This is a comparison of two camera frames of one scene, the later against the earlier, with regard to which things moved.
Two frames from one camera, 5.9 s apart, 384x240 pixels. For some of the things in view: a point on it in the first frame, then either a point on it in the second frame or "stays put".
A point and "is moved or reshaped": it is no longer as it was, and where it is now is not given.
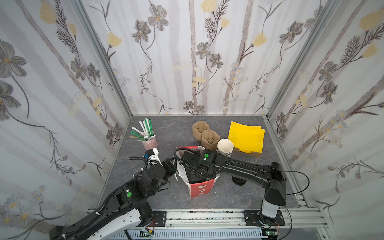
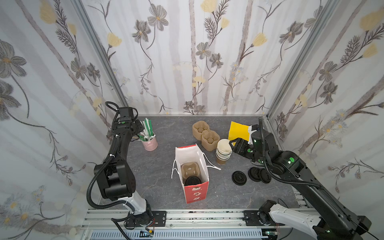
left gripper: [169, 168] -> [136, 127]
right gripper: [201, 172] -> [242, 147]
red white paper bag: [195, 189] is moved or reshaped
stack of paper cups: [225, 147] stays put
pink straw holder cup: [151, 144] stays put
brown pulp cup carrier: [201, 131] stays put
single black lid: [238, 181] stays put
